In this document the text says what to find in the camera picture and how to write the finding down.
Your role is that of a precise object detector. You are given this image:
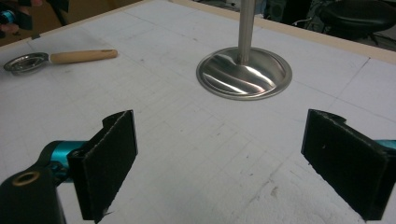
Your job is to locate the black round stool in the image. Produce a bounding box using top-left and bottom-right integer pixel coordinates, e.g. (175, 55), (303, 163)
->
(317, 0), (396, 41)

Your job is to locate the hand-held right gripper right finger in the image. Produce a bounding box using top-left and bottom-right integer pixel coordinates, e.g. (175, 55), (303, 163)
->
(300, 108), (396, 222)

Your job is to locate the metal strainer with wooden handle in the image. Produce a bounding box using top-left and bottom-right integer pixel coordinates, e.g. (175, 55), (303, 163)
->
(3, 49), (119, 76)

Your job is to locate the steel stand with round base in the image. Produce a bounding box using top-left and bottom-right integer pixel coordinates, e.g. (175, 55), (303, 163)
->
(195, 0), (293, 102)

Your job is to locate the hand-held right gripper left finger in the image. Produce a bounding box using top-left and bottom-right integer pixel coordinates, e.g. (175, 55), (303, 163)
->
(66, 109), (139, 224)

